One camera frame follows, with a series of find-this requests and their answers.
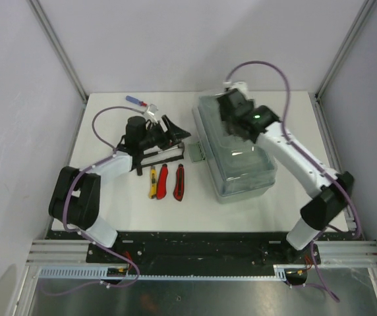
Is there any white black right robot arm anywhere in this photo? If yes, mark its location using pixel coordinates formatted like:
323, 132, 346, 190
216, 88, 354, 264

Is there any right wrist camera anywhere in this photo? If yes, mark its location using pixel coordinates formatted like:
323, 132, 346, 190
223, 81, 248, 97

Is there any blue handled screwdriver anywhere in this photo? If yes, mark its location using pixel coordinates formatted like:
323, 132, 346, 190
125, 95, 148, 107

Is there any yellow utility knife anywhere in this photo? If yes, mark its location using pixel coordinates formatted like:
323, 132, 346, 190
149, 166, 157, 199

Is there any red black utility knife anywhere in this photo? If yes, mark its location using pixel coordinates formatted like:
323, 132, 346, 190
173, 164, 185, 201

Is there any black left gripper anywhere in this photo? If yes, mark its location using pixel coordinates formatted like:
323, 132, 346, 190
139, 116, 190, 151

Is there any black hacksaw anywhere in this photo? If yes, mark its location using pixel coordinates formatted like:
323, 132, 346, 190
116, 136, 185, 176

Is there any aluminium frame post left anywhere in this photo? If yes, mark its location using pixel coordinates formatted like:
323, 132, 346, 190
27, 0, 88, 104

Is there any green toolbox with clear lid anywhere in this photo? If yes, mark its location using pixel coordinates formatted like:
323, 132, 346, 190
192, 95, 277, 203

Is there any aluminium frame post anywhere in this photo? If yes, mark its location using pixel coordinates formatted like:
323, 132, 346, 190
314, 0, 377, 99
27, 0, 88, 104

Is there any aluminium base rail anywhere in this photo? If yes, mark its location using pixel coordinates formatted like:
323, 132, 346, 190
26, 240, 89, 265

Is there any grey slotted cable duct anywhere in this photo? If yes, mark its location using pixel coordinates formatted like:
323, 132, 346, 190
40, 265, 308, 282

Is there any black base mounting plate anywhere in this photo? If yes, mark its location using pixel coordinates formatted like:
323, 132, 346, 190
45, 230, 321, 264

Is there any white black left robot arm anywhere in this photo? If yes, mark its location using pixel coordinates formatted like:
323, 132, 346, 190
48, 115, 191, 263

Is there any aluminium frame post right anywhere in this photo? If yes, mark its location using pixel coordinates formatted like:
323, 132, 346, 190
314, 0, 377, 99

